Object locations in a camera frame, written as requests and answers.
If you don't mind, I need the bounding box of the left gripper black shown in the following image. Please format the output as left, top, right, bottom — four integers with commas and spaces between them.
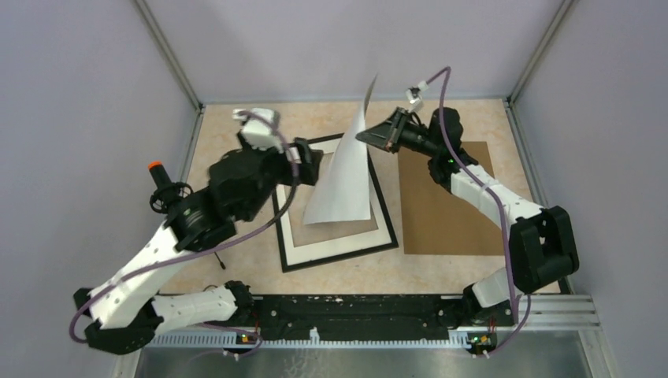
239, 128, 324, 222

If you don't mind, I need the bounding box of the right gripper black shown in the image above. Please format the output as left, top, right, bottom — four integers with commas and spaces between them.
355, 108, 439, 158

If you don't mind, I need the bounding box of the cat photo print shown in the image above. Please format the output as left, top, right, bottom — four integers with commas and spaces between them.
302, 76, 377, 224

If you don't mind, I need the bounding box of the white photo mat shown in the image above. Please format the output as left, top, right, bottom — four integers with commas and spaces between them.
275, 136, 396, 266

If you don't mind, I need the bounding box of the brown frame backing board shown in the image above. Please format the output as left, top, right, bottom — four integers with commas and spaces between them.
398, 149, 503, 257

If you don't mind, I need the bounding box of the black picture frame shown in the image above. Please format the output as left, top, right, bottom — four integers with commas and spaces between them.
271, 132, 400, 274

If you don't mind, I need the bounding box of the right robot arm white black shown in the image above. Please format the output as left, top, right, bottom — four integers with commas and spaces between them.
355, 107, 580, 324

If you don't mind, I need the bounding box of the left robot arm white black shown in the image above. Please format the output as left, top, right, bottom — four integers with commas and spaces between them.
70, 138, 324, 355

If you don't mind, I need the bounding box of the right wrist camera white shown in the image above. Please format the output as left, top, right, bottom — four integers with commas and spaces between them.
406, 81, 429, 113

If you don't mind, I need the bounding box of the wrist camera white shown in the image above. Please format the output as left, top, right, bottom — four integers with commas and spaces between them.
232, 107, 284, 153
406, 81, 429, 113

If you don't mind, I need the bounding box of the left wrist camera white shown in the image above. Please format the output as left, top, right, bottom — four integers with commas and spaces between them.
232, 107, 284, 153

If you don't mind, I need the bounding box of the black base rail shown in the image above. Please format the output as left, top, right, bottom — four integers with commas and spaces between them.
203, 293, 515, 347

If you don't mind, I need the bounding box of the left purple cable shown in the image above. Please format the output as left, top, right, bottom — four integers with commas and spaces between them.
69, 112, 301, 361

